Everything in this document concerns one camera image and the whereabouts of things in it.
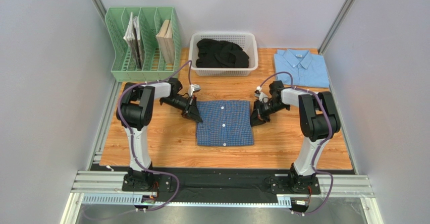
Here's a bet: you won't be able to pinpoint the black garment in basket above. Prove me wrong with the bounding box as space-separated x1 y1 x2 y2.
196 38 249 69

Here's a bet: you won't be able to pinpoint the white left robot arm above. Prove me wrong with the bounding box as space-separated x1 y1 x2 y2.
116 78 203 184

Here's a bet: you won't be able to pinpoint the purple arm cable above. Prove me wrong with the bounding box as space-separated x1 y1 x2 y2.
80 60 193 214
257 71 335 216

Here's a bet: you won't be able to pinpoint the green plastic file organizer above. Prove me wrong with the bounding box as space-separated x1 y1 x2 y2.
105 7 182 82

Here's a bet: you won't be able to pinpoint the tan book in organizer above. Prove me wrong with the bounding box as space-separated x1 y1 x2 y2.
156 20 175 64

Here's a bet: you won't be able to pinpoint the folded light blue shirt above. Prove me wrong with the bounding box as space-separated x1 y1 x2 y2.
274 49 330 88

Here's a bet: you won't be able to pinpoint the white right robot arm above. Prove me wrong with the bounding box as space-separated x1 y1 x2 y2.
250 81 341 189

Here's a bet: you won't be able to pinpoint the white papers in organizer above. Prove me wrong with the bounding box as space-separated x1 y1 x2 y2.
123 12 145 70

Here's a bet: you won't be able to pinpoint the aluminium rail frame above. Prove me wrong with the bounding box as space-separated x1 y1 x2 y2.
60 79 375 224

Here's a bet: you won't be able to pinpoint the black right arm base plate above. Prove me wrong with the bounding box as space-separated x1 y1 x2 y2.
264 175 321 195

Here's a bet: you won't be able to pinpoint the white plastic basket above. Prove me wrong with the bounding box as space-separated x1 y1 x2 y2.
188 31 259 77

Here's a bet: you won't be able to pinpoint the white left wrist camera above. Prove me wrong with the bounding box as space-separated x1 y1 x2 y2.
188 84 201 97

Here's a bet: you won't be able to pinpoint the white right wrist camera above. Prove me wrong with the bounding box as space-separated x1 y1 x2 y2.
254 86 269 103

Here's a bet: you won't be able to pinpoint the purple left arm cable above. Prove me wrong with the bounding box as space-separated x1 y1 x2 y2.
80 60 193 214

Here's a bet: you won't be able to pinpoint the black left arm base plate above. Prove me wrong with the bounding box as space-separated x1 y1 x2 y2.
122 174 176 192

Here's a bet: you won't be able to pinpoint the blue checked long sleeve shirt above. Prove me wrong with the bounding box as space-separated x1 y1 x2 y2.
196 100 254 147

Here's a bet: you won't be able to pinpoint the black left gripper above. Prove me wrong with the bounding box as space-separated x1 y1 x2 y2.
162 95 203 124

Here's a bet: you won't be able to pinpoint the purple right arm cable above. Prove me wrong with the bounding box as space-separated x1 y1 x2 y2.
257 71 335 216

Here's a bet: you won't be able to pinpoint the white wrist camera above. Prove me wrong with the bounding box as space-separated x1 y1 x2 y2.
254 86 269 103
188 84 201 97

